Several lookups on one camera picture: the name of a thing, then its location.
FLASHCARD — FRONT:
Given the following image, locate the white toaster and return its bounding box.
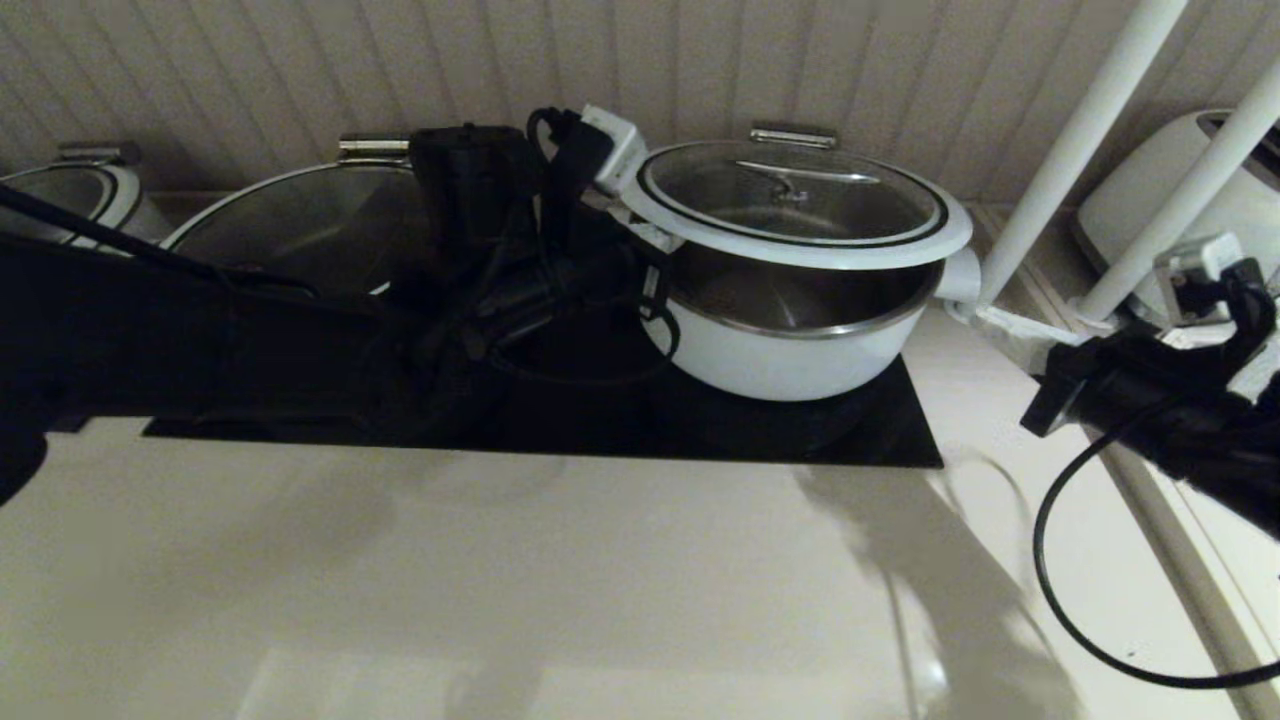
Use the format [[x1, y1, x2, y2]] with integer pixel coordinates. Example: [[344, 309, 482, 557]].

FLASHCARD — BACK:
[[1075, 110, 1280, 331]]

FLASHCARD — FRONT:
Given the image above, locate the large black induction cooktop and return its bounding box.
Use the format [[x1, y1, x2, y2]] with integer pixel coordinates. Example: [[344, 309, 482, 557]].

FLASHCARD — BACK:
[[140, 330, 944, 469]]

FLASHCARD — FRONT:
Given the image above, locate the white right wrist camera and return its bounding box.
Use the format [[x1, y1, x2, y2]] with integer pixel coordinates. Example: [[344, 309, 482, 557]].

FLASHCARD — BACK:
[[1155, 232, 1246, 326]]

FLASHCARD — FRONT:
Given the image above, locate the black cable over left arm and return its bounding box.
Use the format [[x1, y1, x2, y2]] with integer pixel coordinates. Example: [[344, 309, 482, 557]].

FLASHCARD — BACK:
[[0, 185, 321, 301]]

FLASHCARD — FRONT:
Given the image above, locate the black right gripper cable loop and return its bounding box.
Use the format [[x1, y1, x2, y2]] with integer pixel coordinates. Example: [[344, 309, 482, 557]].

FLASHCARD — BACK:
[[1033, 400, 1280, 689]]

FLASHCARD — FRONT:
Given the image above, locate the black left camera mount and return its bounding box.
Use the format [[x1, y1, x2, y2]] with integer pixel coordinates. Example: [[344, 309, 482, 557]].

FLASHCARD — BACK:
[[528, 108, 613, 251]]

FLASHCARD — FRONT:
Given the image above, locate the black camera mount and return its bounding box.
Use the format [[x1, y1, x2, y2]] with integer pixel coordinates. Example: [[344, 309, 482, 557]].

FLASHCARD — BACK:
[[1190, 258, 1280, 346], [528, 108, 613, 251]]

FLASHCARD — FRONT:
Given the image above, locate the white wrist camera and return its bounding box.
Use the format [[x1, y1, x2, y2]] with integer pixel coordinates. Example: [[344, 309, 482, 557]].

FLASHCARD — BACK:
[[1155, 232, 1246, 326], [582, 105, 649, 196]]

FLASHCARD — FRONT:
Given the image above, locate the white pot with steel interior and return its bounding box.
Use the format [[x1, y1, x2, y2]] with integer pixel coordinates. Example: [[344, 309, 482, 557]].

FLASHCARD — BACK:
[[640, 245, 986, 403]]

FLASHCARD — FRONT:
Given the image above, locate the white pot with side handles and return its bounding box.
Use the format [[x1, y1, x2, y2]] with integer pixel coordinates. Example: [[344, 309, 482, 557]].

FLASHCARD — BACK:
[[120, 190, 166, 241]]

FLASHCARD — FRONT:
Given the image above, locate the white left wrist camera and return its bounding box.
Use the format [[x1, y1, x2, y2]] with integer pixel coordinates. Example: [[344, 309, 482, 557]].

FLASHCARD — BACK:
[[582, 105, 649, 196]]

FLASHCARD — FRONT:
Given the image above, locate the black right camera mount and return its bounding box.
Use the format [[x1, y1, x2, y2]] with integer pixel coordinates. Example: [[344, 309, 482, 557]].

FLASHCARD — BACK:
[[1190, 258, 1280, 346]]

